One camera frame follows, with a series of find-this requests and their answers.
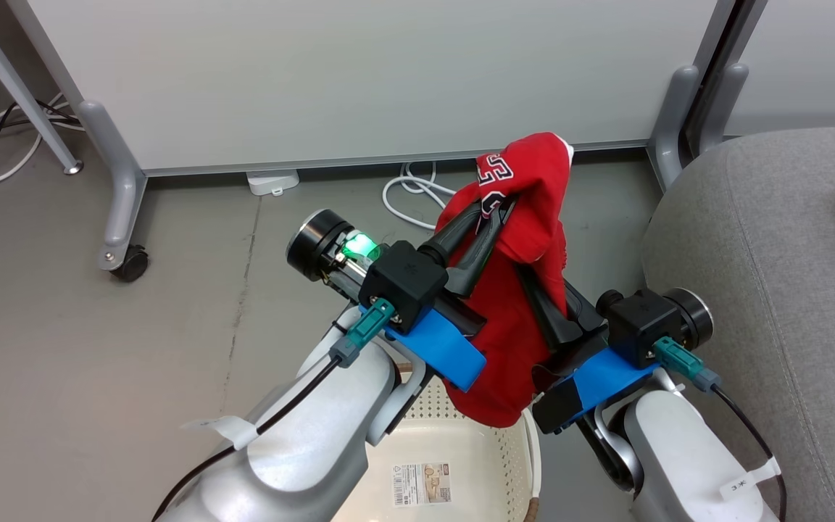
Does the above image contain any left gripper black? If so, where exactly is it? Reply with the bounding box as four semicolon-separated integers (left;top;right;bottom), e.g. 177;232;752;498
286;199;517;339

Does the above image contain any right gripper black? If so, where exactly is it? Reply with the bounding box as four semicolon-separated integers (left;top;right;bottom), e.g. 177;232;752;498
517;264;715;393

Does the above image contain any red jersey number 23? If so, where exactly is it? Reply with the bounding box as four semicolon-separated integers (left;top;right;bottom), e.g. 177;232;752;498
436;132;576;428

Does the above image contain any white basket brown rim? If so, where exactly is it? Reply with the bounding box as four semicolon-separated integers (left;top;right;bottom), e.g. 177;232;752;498
331;359;543;522

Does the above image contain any basket label sticker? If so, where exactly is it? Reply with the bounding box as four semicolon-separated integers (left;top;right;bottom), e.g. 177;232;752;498
391;464;452;507

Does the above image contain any white floor power adapter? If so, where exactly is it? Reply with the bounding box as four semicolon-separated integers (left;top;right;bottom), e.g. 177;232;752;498
246;169;301;197

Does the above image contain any wide white partition panel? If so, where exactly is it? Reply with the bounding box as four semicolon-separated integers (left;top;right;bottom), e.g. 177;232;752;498
6;0;721;177

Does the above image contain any grey fabric sofa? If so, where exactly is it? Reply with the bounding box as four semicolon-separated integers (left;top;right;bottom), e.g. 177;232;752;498
642;127;835;522

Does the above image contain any black caster wheel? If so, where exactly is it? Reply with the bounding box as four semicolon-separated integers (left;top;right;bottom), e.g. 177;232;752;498
111;245;151;283

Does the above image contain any grey partition leg with caster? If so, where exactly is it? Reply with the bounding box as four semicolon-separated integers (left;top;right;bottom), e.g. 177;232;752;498
77;100;149;273

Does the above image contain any narrow white partition panel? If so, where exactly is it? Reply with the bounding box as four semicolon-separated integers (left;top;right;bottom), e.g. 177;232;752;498
722;0;835;137

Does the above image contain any grey metal table leg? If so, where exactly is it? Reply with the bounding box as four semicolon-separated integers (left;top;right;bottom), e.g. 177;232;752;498
0;0;85;176

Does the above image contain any right blue camera bracket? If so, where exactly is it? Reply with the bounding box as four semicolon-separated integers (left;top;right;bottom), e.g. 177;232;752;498
532;348;662;436

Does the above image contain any blue camera bracket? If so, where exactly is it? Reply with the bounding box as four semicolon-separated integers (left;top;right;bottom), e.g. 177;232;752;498
360;304;487;393
532;348;662;436

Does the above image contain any white coiled cable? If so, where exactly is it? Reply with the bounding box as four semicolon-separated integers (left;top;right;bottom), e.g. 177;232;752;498
382;161;462;231

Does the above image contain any left blue camera bracket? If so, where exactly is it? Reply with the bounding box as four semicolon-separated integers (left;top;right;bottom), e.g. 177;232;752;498
360;304;487;393

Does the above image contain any right teal cable connector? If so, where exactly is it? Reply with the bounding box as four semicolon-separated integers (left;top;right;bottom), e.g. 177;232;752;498
653;337;723;393

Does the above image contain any teal cable connector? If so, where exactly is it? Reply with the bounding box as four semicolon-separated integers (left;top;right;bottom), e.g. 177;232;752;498
653;337;723;393
329;297;396;367

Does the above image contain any left teal cable connector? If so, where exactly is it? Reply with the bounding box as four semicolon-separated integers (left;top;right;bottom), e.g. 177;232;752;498
329;297;396;367

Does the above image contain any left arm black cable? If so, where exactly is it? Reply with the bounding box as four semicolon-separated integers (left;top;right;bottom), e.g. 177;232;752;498
153;355;342;522

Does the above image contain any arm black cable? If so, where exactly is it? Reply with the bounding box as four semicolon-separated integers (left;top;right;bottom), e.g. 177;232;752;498
153;355;342;522
711;384;788;522

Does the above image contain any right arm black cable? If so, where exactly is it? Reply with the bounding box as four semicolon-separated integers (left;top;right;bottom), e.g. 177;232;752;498
711;384;788;522

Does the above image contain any right cable white tag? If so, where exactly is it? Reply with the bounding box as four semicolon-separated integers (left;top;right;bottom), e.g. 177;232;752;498
720;458;781;502

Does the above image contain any cable white tag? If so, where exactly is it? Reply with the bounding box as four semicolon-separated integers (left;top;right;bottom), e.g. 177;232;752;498
720;458;781;502
182;415;259;451

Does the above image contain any left cable white tag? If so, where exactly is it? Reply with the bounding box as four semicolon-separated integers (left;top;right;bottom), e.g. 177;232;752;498
182;415;259;451

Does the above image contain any white floor cable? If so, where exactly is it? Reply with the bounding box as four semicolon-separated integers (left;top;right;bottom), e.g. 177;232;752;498
0;94;85;189

